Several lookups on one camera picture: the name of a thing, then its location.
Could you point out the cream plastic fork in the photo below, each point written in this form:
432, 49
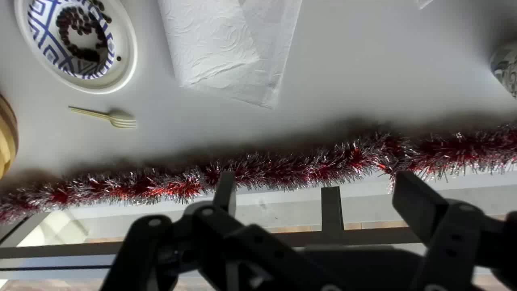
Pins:
115, 117

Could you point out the white paper towel roll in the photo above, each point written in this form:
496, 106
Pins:
215, 43

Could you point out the red silver tinsel garland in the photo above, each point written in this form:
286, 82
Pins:
280, 171

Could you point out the blue patterned paper bowl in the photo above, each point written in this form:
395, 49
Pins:
46, 38

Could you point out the white round plate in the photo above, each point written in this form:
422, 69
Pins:
125, 59

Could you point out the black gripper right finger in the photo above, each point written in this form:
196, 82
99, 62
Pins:
458, 243

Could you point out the round wooden object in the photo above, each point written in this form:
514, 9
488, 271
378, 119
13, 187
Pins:
7, 135

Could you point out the dark food pieces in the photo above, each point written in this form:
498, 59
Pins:
75, 19

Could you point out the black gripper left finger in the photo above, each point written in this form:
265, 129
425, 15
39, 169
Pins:
227, 253

